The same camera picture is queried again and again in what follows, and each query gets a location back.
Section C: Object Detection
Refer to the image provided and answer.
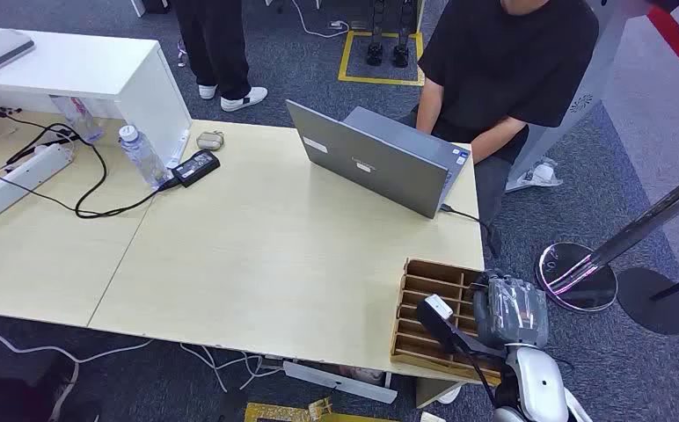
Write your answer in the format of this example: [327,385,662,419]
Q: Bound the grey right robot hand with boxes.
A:
[471,270,551,352]

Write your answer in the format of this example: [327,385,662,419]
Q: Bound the wooden slotted card organizer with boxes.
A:
[390,258,502,387]

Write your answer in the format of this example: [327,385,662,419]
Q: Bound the seated person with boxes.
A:
[400,0,601,229]

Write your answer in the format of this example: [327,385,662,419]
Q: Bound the standing person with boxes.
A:
[172,0,269,113]

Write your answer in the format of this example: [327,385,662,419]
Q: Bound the chrome stanchion base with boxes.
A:
[535,242,619,313]

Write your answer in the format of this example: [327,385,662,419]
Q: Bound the black stanchion base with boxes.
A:
[617,266,679,338]

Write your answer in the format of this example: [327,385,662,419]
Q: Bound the clear bag with white item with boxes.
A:
[515,157,565,191]

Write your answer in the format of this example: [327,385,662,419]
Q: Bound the white bar under desk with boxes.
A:
[281,360,399,406]

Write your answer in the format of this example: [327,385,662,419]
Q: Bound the grey open laptop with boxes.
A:
[285,99,472,221]

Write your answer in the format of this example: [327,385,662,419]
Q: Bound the white standing panel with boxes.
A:
[505,0,651,194]

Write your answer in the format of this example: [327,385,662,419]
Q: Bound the black robot legs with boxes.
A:
[365,0,418,69]

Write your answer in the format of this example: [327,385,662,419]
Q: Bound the black power adapter brick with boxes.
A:
[171,149,222,189]

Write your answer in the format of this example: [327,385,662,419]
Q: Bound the grey earbud case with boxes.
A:
[195,131,226,152]

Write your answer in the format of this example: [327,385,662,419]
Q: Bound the clear water bottle white cap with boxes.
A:
[118,123,170,191]

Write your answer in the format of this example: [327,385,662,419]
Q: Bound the clear empty plastic bottle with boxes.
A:
[49,95,106,145]

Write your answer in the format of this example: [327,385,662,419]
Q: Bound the white desktop shelf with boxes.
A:
[0,25,193,171]

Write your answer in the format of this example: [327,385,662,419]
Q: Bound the white power strip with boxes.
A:
[0,142,77,222]

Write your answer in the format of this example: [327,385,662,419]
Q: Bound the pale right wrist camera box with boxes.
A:
[416,294,507,363]

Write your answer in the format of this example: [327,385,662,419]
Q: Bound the black laptop power cable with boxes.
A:
[439,203,502,258]

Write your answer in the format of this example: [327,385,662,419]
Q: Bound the chrome stanchion post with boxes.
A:
[549,160,679,293]

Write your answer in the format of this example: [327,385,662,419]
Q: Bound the white floor cable with plug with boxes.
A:
[289,0,351,40]

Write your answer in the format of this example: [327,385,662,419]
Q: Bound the black adapter cable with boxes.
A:
[0,96,182,221]

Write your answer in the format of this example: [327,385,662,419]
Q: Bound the white cable under desk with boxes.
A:
[0,327,285,422]

